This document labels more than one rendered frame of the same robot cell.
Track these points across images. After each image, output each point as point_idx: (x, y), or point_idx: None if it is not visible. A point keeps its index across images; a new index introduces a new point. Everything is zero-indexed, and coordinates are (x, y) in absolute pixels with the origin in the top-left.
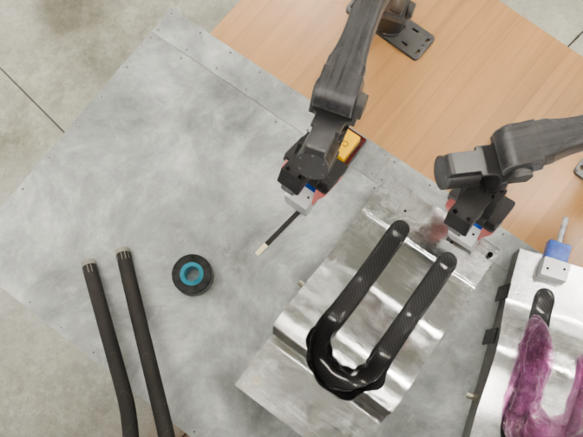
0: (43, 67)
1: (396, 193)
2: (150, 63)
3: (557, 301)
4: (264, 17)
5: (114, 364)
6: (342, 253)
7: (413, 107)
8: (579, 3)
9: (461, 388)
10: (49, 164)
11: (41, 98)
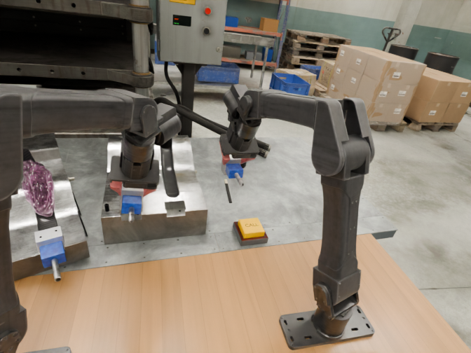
0: None
1: (192, 204)
2: (360, 205)
3: (36, 231)
4: (371, 261)
5: (225, 126)
6: (189, 175)
7: (241, 286)
8: None
9: (78, 190)
10: None
11: None
